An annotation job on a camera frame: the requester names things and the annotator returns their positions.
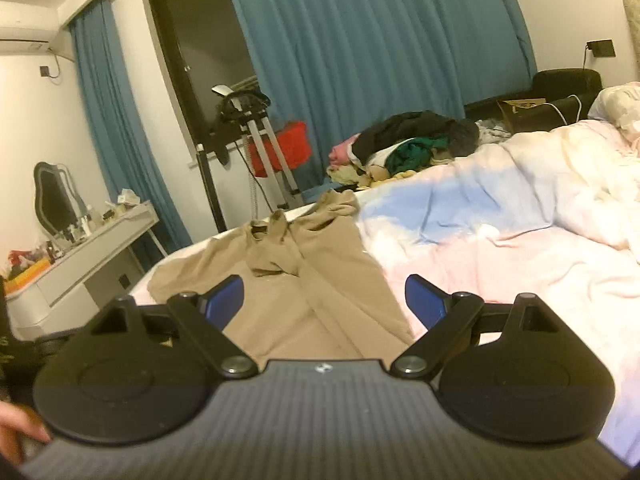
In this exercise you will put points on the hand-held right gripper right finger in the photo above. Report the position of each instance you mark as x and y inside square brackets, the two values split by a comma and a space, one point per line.
[420, 295]

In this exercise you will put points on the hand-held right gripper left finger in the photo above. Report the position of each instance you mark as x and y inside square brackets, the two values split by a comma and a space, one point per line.
[227, 292]

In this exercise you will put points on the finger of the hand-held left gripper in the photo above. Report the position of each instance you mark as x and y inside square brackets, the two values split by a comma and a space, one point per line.
[50, 346]

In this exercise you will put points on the tan printed t-shirt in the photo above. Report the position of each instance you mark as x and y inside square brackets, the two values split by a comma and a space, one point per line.
[320, 300]

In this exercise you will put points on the person's left hand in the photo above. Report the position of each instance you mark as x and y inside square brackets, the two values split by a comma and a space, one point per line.
[22, 422]

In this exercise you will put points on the orange box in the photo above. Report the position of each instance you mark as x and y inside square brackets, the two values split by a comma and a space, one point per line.
[27, 275]

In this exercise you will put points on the pastel tie-dye duvet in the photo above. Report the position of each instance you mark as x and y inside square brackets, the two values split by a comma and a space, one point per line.
[500, 270]

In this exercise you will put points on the red packet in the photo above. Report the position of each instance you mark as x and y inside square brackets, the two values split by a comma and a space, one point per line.
[20, 256]

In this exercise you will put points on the white dressing table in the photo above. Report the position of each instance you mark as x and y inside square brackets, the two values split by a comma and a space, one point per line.
[95, 260]

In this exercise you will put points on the black floor stand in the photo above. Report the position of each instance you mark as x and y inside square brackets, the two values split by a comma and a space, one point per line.
[210, 195]

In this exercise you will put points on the cluster of cosmetic bottles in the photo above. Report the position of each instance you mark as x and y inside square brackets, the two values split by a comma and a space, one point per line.
[85, 225]

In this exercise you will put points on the white tissue box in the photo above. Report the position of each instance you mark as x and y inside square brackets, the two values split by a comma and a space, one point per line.
[129, 197]

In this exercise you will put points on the green garment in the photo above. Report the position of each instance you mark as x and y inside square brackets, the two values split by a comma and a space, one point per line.
[412, 155]

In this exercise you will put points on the yellow garment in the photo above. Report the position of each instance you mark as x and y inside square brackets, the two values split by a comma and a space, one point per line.
[345, 176]

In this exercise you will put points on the small dark box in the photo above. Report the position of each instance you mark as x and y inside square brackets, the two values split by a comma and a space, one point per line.
[109, 215]

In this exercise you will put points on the white garment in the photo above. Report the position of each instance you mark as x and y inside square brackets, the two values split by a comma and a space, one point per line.
[382, 155]

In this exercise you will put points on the wavy-framed vanity mirror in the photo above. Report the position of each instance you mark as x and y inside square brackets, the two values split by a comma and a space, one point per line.
[52, 200]

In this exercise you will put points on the silver exercise machine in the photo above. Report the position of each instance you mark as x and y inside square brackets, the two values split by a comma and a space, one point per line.
[270, 145]

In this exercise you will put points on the red bag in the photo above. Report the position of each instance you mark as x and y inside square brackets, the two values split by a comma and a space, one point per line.
[292, 145]

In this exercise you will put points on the pink garment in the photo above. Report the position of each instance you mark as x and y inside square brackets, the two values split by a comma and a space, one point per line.
[342, 152]

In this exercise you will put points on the black garment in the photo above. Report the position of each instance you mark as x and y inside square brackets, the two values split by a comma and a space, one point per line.
[415, 125]

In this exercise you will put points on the grey patterned cloth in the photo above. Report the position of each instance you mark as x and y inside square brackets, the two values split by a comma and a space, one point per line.
[492, 130]

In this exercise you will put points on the brown cardboard box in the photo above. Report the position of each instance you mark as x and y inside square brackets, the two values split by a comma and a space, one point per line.
[520, 115]

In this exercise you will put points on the narrow blue curtain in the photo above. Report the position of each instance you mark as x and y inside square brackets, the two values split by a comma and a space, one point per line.
[115, 110]

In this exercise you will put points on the dark window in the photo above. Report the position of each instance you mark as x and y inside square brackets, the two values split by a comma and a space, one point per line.
[200, 50]

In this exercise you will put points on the wide blue curtain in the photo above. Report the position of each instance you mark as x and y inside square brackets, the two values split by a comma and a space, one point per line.
[375, 50]

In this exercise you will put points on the black sofa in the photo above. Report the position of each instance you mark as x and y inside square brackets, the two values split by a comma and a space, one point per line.
[565, 82]

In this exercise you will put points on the white pillow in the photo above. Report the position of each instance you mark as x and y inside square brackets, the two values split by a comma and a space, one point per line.
[615, 105]

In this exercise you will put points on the white air conditioner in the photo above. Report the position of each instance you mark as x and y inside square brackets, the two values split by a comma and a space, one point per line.
[25, 22]

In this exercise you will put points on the small black wall socket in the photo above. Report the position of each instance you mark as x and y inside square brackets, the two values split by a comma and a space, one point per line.
[45, 71]

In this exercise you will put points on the wide black wall socket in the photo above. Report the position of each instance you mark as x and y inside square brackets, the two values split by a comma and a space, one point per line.
[602, 47]

